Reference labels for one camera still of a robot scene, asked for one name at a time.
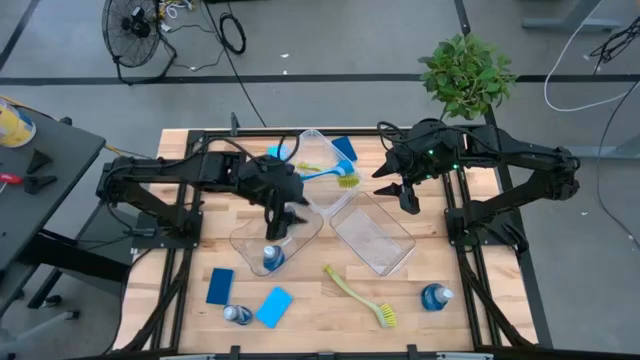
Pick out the clear plastic bin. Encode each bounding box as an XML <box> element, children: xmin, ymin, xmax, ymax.
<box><xmin>329</xmin><ymin>191</ymin><xmax>418</xmax><ymax>278</ymax></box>
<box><xmin>228</xmin><ymin>202</ymin><xmax>325</xmax><ymax>278</ymax></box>
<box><xmin>273</xmin><ymin>128</ymin><xmax>364</xmax><ymax>217</ymax></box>

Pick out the black cable bundle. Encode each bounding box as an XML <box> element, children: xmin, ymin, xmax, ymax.
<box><xmin>589</xmin><ymin>14</ymin><xmax>640</xmax><ymax>65</ymax></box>

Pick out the curved black floor cable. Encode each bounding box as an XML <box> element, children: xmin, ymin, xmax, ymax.
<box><xmin>594</xmin><ymin>79</ymin><xmax>640</xmax><ymax>251</ymax></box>

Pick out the long black floor cable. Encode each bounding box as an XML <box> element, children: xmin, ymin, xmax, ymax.
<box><xmin>202</xmin><ymin>0</ymin><xmax>268</xmax><ymax>128</ymax></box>

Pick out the green potted plant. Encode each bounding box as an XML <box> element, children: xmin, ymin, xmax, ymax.
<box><xmin>418</xmin><ymin>32</ymin><xmax>519</xmax><ymax>122</ymax></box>

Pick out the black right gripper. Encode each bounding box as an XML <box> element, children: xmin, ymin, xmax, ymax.
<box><xmin>371</xmin><ymin>118</ymin><xmax>456</xmax><ymax>217</ymax></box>

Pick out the black aluminium table frame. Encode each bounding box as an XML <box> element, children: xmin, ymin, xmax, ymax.
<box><xmin>112</xmin><ymin>126</ymin><xmax>556</xmax><ymax>360</ymax></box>

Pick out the dark grey side table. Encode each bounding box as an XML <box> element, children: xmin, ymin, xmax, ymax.
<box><xmin>0</xmin><ymin>97</ymin><xmax>134</xmax><ymax>311</ymax></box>

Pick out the white cable bundle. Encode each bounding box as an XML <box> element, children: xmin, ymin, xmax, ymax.
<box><xmin>159</xmin><ymin>0</ymin><xmax>197</xmax><ymax>21</ymax></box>

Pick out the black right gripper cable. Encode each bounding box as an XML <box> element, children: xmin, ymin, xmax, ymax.
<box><xmin>375</xmin><ymin>119</ymin><xmax>401</xmax><ymax>149</ymax></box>

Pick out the white floor cable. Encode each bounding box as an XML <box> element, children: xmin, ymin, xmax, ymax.
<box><xmin>543</xmin><ymin>0</ymin><xmax>640</xmax><ymax>114</ymax></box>

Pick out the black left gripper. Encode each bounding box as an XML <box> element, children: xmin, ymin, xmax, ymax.
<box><xmin>238</xmin><ymin>156</ymin><xmax>310</xmax><ymax>242</ymax></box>

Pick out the grey rolling stand base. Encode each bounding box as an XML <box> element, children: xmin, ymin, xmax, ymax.
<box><xmin>0</xmin><ymin>294</ymin><xmax>81</xmax><ymax>360</ymax></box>

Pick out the yellow floor cable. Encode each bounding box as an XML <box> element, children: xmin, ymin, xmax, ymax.
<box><xmin>0</xmin><ymin>94</ymin><xmax>154</xmax><ymax>176</ymax></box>

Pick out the black triangular stand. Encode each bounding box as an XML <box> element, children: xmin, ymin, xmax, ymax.
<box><xmin>22</xmin><ymin>174</ymin><xmax>59</xmax><ymax>196</ymax></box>
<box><xmin>25</xmin><ymin>148</ymin><xmax>54</xmax><ymax>176</ymax></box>

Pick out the green dish brush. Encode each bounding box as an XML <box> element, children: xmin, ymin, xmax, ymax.
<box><xmin>296</xmin><ymin>161</ymin><xmax>362</xmax><ymax>190</ymax></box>
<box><xmin>322</xmin><ymin>264</ymin><xmax>398</xmax><ymax>330</ymax></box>

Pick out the blue Dawn dish soap bottle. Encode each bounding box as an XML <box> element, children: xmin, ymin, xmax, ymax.
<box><xmin>420</xmin><ymin>282</ymin><xmax>455</xmax><ymax>313</ymax></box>
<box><xmin>262</xmin><ymin>244</ymin><xmax>287</xmax><ymax>273</ymax></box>
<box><xmin>222</xmin><ymin>304</ymin><xmax>254</xmax><ymax>327</ymax></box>

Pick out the black floor fan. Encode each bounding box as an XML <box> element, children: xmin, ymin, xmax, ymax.
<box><xmin>101</xmin><ymin>0</ymin><xmax>179</xmax><ymax>86</ymax></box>

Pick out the yellow and white roll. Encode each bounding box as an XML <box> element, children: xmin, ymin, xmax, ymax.
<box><xmin>0</xmin><ymin>97</ymin><xmax>38</xmax><ymax>149</ymax></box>

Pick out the coiled black cable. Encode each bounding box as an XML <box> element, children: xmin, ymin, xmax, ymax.
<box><xmin>218</xmin><ymin>12</ymin><xmax>248</xmax><ymax>56</ymax></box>

